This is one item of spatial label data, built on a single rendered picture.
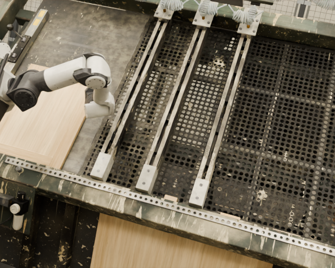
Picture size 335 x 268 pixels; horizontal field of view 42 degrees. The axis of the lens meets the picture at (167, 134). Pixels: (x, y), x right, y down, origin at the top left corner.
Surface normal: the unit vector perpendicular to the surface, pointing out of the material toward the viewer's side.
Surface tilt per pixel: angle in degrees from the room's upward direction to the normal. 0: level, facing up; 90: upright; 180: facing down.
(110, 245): 90
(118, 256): 90
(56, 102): 51
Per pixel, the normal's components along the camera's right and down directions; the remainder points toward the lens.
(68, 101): -0.07, -0.49
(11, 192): -0.24, 0.14
